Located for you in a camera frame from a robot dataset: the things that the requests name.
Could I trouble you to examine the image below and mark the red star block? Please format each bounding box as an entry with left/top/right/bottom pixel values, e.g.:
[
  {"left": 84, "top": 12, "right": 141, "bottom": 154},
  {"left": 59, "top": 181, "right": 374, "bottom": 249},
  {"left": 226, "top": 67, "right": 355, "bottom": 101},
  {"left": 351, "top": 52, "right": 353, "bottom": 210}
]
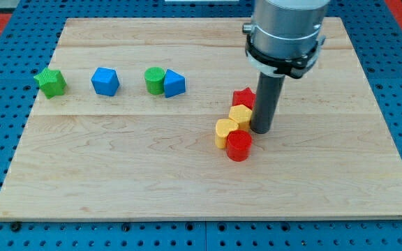
[{"left": 232, "top": 87, "right": 256, "bottom": 109}]

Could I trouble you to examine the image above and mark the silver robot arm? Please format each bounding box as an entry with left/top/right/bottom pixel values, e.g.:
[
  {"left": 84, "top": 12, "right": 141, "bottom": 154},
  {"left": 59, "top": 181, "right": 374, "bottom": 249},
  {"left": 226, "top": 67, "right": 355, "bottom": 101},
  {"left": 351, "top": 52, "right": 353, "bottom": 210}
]
[{"left": 242, "top": 0, "right": 329, "bottom": 79}]

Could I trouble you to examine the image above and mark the yellow hexagon block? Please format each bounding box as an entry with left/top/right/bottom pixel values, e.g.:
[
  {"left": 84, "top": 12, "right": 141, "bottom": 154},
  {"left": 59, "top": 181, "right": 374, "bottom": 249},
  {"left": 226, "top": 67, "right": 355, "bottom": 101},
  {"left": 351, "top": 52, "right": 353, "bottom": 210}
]
[{"left": 228, "top": 105, "right": 252, "bottom": 131}]

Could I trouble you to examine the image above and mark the green star block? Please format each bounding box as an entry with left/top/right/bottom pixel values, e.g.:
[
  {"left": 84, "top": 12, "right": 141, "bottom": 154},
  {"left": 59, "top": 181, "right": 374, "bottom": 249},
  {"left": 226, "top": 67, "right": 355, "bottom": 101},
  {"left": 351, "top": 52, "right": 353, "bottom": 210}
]
[{"left": 33, "top": 68, "right": 67, "bottom": 99}]

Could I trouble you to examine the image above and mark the yellow heart block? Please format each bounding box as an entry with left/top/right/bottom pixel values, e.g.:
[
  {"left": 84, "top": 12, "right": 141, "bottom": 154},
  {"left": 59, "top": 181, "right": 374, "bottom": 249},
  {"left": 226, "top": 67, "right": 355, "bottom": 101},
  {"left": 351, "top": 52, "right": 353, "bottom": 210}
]
[{"left": 214, "top": 119, "right": 239, "bottom": 149}]

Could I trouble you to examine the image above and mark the red cylinder block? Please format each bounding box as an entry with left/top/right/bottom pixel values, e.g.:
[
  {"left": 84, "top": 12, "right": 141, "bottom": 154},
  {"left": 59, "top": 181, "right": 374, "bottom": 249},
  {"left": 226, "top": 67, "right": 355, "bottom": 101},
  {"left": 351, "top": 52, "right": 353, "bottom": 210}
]
[{"left": 226, "top": 130, "right": 253, "bottom": 162}]

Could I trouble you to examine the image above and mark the blue triangle block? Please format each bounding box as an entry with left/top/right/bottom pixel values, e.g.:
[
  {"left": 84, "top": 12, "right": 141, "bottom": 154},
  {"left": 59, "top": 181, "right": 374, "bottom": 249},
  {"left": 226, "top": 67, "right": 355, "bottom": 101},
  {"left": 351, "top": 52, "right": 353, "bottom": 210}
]
[{"left": 164, "top": 69, "right": 186, "bottom": 98}]

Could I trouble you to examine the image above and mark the green cylinder block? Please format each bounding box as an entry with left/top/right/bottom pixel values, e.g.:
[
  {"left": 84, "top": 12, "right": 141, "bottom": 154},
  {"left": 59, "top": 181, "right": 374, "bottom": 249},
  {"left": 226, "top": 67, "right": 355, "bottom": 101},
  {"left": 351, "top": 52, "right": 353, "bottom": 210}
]
[{"left": 144, "top": 67, "right": 165, "bottom": 95}]

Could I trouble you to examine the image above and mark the wooden board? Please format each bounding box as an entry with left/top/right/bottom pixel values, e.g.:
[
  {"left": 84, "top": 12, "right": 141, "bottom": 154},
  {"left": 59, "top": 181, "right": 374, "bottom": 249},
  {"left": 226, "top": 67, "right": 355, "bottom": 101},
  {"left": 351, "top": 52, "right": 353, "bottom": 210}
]
[{"left": 0, "top": 17, "right": 402, "bottom": 222}]

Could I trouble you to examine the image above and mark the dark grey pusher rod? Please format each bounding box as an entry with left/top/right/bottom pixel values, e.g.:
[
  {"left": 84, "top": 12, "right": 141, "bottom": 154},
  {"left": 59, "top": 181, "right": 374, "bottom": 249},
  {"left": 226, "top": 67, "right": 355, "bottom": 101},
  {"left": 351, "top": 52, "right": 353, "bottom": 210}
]
[{"left": 250, "top": 73, "right": 285, "bottom": 134}]

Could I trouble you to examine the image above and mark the blue pentagon block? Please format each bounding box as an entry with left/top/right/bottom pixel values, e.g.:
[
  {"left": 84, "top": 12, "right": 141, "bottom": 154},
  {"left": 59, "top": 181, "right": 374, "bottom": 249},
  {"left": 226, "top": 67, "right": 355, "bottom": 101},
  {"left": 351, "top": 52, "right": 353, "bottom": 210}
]
[{"left": 91, "top": 67, "right": 119, "bottom": 96}]

